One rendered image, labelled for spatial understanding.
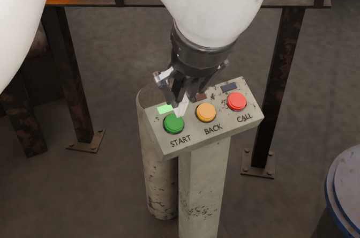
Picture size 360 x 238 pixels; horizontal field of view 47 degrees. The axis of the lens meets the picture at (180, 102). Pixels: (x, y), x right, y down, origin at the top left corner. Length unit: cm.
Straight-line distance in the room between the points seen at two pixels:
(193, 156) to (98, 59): 114
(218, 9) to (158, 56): 151
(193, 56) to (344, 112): 133
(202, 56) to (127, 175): 102
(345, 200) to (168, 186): 50
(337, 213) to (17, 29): 86
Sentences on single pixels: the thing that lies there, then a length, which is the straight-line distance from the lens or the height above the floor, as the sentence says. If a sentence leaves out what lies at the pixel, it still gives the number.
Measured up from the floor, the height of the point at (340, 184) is 43.
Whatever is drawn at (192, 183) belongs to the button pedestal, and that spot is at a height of 41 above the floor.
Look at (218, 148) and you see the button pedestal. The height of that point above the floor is 51.
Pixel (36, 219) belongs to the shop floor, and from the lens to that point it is 149.
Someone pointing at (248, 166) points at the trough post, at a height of 1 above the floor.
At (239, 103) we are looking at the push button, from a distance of 89.
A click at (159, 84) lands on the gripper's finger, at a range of 63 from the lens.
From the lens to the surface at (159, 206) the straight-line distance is 134.
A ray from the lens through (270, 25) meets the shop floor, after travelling 218.
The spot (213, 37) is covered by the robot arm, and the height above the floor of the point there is 95.
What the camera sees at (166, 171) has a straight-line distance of 117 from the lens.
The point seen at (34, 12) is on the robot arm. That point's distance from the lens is 28.
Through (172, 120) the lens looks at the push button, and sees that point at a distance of 84.
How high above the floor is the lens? 125
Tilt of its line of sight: 46 degrees down
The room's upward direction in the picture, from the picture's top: straight up
